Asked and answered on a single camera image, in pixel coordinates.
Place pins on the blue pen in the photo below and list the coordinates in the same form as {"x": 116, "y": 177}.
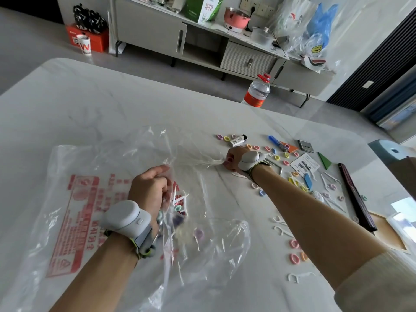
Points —
{"x": 277, "y": 142}

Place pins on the grey white right wrist tracker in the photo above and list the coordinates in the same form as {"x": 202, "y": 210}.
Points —
{"x": 252, "y": 159}

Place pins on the white pot with lid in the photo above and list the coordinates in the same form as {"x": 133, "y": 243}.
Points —
{"x": 261, "y": 36}

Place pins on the green white carton box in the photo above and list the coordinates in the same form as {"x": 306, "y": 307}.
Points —
{"x": 203, "y": 8}

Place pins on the person's left hand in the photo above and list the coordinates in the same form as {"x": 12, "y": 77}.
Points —
{"x": 146, "y": 188}

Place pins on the light blue stool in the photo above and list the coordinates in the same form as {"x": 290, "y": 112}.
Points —
{"x": 386, "y": 149}

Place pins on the silver metal triangle frame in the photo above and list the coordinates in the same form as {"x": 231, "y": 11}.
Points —
{"x": 279, "y": 166}

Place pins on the person's left forearm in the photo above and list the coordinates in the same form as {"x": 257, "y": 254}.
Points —
{"x": 97, "y": 276}

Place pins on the pink electric pot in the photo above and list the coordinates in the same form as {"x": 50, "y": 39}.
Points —
{"x": 236, "y": 17}

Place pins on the dark maroon long box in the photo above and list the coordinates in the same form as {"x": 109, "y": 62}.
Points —
{"x": 356, "y": 194}

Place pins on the large water bottle red cap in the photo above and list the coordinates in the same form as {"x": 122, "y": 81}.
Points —
{"x": 256, "y": 92}

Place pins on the grey sideboard cabinet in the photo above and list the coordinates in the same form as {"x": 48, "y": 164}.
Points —
{"x": 149, "y": 32}

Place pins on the person's right fingers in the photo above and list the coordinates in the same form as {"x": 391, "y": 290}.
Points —
{"x": 229, "y": 163}

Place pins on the orange triangle tile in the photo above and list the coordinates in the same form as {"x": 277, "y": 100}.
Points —
{"x": 291, "y": 148}

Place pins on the white bag smiley print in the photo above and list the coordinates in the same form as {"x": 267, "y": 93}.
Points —
{"x": 317, "y": 58}

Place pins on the orange red shoe box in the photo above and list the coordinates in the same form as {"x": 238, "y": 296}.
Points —
{"x": 99, "y": 40}

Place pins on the cream sweater sleeve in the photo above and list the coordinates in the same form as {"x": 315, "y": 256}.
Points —
{"x": 380, "y": 282}

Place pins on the white cup red print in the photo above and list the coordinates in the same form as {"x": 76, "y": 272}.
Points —
{"x": 85, "y": 46}

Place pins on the single white wall socket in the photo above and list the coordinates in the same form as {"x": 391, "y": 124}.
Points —
{"x": 368, "y": 84}

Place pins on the person's right hand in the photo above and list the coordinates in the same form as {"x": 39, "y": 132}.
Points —
{"x": 234, "y": 159}

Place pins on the grey white wrist tracker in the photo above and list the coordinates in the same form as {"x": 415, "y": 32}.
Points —
{"x": 125, "y": 217}
{"x": 252, "y": 159}

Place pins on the row of wall sockets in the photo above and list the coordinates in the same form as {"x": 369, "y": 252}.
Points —
{"x": 260, "y": 9}

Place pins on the clear plastic bag red print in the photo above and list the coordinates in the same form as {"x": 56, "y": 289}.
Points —
{"x": 81, "y": 178}

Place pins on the person's right forearm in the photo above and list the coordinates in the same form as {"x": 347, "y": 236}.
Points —
{"x": 312, "y": 220}

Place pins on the green triangle tile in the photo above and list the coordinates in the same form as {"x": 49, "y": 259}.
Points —
{"x": 325, "y": 160}

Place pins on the wooden tray frame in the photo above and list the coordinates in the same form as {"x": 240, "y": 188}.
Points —
{"x": 386, "y": 235}

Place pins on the scattered white floss picks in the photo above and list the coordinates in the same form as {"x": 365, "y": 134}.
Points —
{"x": 305, "y": 274}

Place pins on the white printed card package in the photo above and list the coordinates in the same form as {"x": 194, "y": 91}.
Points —
{"x": 305, "y": 164}

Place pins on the grey white left wrist tracker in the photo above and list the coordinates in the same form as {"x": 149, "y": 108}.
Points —
{"x": 125, "y": 217}

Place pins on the blue tile piece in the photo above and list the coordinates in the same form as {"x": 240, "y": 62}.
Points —
{"x": 308, "y": 181}

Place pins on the person's left fingers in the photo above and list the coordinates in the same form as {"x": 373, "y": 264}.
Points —
{"x": 165, "y": 188}

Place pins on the black slatted panel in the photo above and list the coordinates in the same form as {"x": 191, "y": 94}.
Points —
{"x": 373, "y": 64}

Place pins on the blue plastic bag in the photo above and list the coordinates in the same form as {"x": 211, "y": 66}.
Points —
{"x": 320, "y": 29}

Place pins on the small grey metal case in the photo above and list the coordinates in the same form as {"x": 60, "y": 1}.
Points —
{"x": 305, "y": 146}

